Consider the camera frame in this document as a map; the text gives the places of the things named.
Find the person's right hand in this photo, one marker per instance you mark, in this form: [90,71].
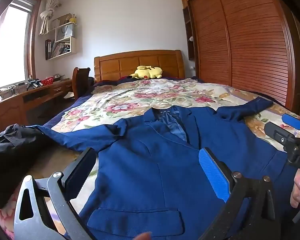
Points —
[296,192]

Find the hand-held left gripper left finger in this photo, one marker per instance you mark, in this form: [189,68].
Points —
[80,175]

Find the black and blue device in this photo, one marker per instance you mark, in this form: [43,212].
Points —
[33,83]

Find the black clothes pile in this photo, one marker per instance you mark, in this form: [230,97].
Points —
[12,155]

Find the floral blanket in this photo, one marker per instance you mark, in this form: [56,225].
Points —
[140,97]

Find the white wall shelf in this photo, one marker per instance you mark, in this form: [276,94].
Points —
[73,47]

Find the yellow plush toy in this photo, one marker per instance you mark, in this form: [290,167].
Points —
[150,72]

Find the wooden louvered wardrobe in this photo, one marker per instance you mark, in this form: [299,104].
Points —
[252,42]

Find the wooden framed window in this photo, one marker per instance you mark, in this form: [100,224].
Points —
[15,42]

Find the white paper sheets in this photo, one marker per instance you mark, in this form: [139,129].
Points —
[68,95]

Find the wooden bed headboard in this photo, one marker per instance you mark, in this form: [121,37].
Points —
[115,65]

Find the wooden desk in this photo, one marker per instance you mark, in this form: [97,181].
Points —
[7,110]

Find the tied beige curtain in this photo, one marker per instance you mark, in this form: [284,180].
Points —
[46,15]

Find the person's left hand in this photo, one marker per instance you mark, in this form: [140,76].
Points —
[143,237]

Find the cardboard box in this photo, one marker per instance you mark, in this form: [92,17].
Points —
[60,21]

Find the blue suit jacket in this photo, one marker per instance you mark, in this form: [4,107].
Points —
[152,167]

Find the white paper bag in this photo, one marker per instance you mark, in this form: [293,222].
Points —
[65,32]

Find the row of books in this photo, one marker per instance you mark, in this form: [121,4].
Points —
[56,50]

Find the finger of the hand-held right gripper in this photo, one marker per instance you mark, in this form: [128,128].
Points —
[292,122]
[281,136]

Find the red basket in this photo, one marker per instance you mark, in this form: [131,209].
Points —
[47,81]

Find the yellow cup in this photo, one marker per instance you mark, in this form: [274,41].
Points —
[73,20]

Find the wooden chair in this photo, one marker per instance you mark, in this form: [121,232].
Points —
[78,80]

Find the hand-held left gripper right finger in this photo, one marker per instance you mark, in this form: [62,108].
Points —
[215,175]

